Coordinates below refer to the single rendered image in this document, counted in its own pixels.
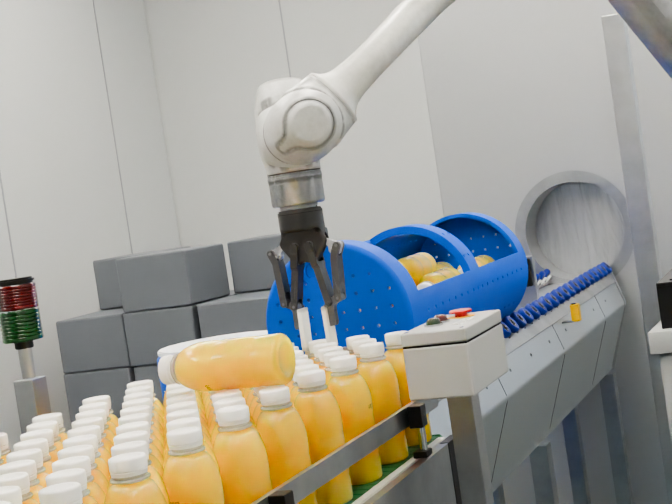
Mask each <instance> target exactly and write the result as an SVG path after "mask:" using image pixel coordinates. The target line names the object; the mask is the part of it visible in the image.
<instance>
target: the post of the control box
mask: <svg viewBox="0 0 672 504"><path fill-rule="evenodd" d="M447 402H448V409H449V416H450V423H451V430H452V437H453V444H454V450H455V457H456V464H457V471H458V478H459V485H460V492H461V498H462V504H494V497H493V490H492V483H491V476H490V469H489V462H488V455H487V449H486V442H485V435H484V428H483V421H482V414H481V407H480V400H479V393H478V394H476V395H475V396H471V397H458V398H447Z"/></svg>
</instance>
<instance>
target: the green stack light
mask: <svg viewBox="0 0 672 504"><path fill-rule="evenodd" d="M39 311H40V309H39V307H34V308H29V309H23V310H17V311H10V312H2V313H0V328H1V329H0V330H1V335H2V339H3V340H2V342H3V344H13V343H20V342H26V341H31V340H36V339H40V338H43V337H44V334H43V330H42V326H41V325H42V322H41V319H40V318H41V315H40V312H39Z"/></svg>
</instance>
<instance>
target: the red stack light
mask: <svg viewBox="0 0 672 504"><path fill-rule="evenodd" d="M35 285H36V283H35V282H30V283H25V284H19V285H12V286H5V287H0V313H2V312H10V311H17V310H23V309H29V308H34V307H38V306H39V303H38V300H37V299H38V297H37V292H36V286H35Z"/></svg>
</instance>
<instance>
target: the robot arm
mask: <svg viewBox="0 0 672 504"><path fill-rule="evenodd" d="M455 1H456V0H403V1H402V2H401V3H400V4H399V5H398V6H397V7H396V8H395V9H394V10H393V11H392V13H391V14H390V15H389V16H388V17H387V18H386V19H385V20H384V21H383V22H382V23H381V25H380V26H379V27H378V28H377V29H376V30H375V31H374V32H373V33H372V34H371V35H370V37H369V38H368V39H367V40H366V41H365V42H364V43H363V44H362V45H361V46H360V47H359V48H358V49H357V50H356V51H355V52H354V53H353V54H352V55H350V56H349V57H348V58H347V59H346V60H345V61H344V62H342V63H341V64H340V65H339V66H337V67H336V68H335V69H333V70H332V71H330V72H327V73H323V74H316V73H310V74H309V75H308V76H307V77H305V78H304V79H303V80H301V79H299V78H293V77H288V78H279V79H274V80H271V81H268V82H265V83H263V84H262V85H260V87H259V88H258V91H257V95H256V101H255V111H254V117H255V129H256V137H257V143H258V149H259V153H260V157H261V160H262V162H263V164H264V167H265V170H266V173H267V178H268V180H267V182H268V184H269V191H270V198H271V204H272V208H274V209H276V208H280V211H281V212H278V214H277V215H278V222H279V229H280V233H281V241H280V246H278V247H277V248H275V249H274V250H270V251H268V252H267V256H268V258H269V260H270V262H271V264H272V266H273V271H274V276H275V281H276V286H277V291H278V296H279V301H280V305H281V307H282V308H288V309H290V310H291V311H292V313H293V320H294V327H295V329H296V330H298V329H299V330H300V338H301V345H302V351H307V350H309V346H308V342H310V341H312V337H311V329H310V322H309V314H308V308H307V307H304V306H305V305H303V279H304V268H305V263H306V262H308V263H310V264H311V267H312V268H313V270H314V273H315V276H316V279H317V282H318V285H319V288H320V291H321V294H322V297H323V300H324V303H325V304H324V305H323V307H321V311H322V317H323V323H324V329H325V335H326V341H327V343H330V342H335V343H337V346H338V341H337V335H336V329H335V325H338V324H339V318H338V312H337V304H338V303H339V302H340V301H342V300H345V299H346V288H345V278H344V267H343V257H342V254H343V250H344V246H345V243H344V241H336V240H333V239H329V236H328V235H327V233H326V231H325V223H324V216H323V210H322V208H321V206H318V202H323V201H324V200H325V194H324V188H323V181H322V172H321V165H320V159H321V158H323V157H324V156H326V155H327V154H328V153H329V152H330V151H331V150H332V149H333V148H335V147H337V146H338V145H339V143H340V142H341V140H342V139H343V137H344V136H345V135H346V133H347V132H348V131H349V129H350V128H351V127H352V126H353V124H354V123H355V122H356V121H357V116H356V109H357V105H358V103H359V101H360V99H361V98H362V96H363V95H364V94H365V92H366V91H367V90H368V89H369V88H370V86H371V85H372V84H373V83H374V82H375V81H376V80H377V79H378V78H379V76H380V75H381V74H382V73H383V72H384V71H385V70H386V69H387V68H388V67H389V66H390V65H391V64H392V63H393V62H394V61H395V60H396V59H397V58H398V57H399V56H400V55H401V54H402V53H403V51H404V50H405V49H406V48H407V47H408V46H409V45H410V44H411V43H412V42H413V41H414V40H415V39H416V38H417V37H418V36H419V35H420V34H421V33H422V32H423V31H424V30H425V29H426V28H427V27H428V26H429V25H430V24H431V23H432V22H433V21H434V20H435V19H436V18H437V17H438V16H439V15H440V14H441V13H442V12H443V11H444V10H445V9H447V8H448V7H449V6H450V5H451V4H452V3H454V2H455ZM608 1H609V3H610V4H611V5H612V6H613V8H614V9H615V10H616V11H617V13H618V14H619V15H620V16H621V18H622V19H623V20H624V21H625V22H626V24H627V25H628V26H629V27H630V29H631V30H632V31H633V32H634V34H635V35H636V36H637V37H638V39H639V40H640V41H641V42H642V43H643V45H644V46H645V47H646V48H647V50H648V51H649V52H650V53H651V55H652V56H653V57H654V58H655V59H656V61H657V62H658V63H659V64H660V66H661V67H662V68H663V69H664V71H665V72H666V73H667V74H668V76H669V77H670V78H671V79H672V0H608ZM327 246H328V250H329V252H330V253H331V254H330V261H331V271H332V282H333V287H332V284H331V281H330V278H329V275H328V272H327V269H326V266H325V264H326V263H325V259H324V256H323V253H324V251H325V249H326V247H327ZM283 252H284V253H285V254H286V255H287V256H288V257H289V258H290V269H291V291H290V287H289V282H288V277H287V272H286V267H285V262H284V260H283V258H284V254H283Z"/></svg>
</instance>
